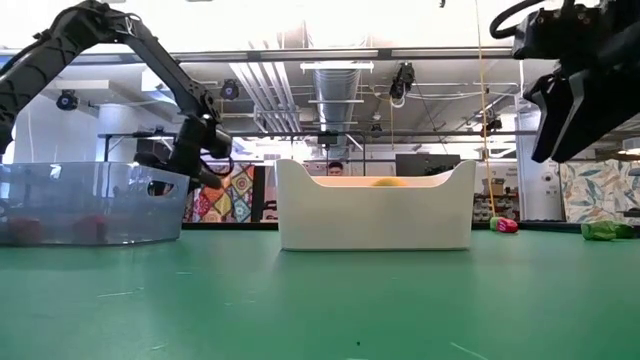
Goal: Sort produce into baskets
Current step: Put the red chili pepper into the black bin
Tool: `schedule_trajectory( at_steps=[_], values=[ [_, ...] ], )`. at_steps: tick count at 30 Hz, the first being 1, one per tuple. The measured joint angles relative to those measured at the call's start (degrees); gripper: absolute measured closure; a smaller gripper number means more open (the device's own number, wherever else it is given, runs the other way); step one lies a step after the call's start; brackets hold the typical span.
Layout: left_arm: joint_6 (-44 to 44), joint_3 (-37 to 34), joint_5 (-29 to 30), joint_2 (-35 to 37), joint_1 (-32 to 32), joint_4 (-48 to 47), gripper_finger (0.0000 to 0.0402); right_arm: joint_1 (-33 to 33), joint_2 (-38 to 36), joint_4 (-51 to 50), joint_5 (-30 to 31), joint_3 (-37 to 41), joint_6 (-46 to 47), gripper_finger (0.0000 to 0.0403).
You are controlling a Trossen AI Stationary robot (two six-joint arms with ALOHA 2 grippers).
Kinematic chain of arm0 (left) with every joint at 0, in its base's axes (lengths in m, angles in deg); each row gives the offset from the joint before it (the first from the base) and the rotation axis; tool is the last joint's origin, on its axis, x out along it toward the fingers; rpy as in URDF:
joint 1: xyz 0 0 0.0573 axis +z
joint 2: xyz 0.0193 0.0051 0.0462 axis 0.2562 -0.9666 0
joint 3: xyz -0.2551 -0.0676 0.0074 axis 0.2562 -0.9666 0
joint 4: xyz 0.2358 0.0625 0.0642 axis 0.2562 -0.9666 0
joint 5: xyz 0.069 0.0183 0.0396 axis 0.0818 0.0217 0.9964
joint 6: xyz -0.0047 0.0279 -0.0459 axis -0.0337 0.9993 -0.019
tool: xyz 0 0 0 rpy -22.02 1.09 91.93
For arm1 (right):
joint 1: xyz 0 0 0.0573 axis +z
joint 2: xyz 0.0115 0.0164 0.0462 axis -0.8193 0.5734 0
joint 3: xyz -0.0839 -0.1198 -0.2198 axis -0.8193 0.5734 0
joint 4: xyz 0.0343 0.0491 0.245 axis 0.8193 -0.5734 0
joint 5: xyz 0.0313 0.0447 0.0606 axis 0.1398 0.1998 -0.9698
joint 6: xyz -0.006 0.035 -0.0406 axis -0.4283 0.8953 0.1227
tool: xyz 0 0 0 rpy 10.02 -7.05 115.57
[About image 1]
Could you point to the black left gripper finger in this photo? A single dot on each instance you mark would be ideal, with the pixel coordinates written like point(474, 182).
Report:
point(210, 179)

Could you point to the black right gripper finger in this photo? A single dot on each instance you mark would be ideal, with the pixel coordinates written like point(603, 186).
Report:
point(552, 115)
point(610, 100)

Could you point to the red toy produce piece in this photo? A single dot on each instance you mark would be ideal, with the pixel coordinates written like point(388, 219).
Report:
point(508, 225)
point(25, 230)
point(90, 228)

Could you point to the green toy produce piece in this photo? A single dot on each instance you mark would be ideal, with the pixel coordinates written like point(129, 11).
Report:
point(597, 230)
point(626, 230)
point(495, 223)

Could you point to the white plastic basket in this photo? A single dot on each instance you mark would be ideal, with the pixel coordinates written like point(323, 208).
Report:
point(375, 215)

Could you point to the yellow toy lemon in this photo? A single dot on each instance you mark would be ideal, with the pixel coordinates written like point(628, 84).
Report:
point(389, 182)

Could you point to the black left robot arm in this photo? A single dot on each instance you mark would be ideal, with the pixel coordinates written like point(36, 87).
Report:
point(45, 55)

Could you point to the colourful patchwork quilt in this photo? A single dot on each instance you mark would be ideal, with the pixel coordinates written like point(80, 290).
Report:
point(235, 195)

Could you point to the white column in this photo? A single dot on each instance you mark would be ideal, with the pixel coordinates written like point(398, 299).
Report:
point(540, 190)

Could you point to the black horizontal pipe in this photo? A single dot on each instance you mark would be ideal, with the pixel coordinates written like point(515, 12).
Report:
point(280, 134)

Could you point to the leaf print curtain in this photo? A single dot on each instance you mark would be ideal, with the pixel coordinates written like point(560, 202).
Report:
point(600, 190)

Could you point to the translucent grey plastic basket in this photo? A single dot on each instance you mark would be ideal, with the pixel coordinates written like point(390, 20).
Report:
point(90, 200)

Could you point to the person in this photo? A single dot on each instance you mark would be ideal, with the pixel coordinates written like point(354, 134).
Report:
point(335, 168)

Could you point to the grey rig crossbar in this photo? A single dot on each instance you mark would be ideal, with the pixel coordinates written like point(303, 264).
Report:
point(300, 54)

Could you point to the black monitor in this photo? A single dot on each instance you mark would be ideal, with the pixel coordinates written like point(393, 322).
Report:
point(425, 165)

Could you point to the black suspended device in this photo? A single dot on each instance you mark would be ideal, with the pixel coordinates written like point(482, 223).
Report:
point(402, 80)

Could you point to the green table mat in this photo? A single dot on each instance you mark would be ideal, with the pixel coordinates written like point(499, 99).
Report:
point(320, 300)

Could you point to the black round camera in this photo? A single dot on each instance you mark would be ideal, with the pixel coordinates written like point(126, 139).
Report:
point(229, 90)
point(66, 100)

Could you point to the silver ventilation duct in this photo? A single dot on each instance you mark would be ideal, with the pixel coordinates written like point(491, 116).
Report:
point(336, 100)

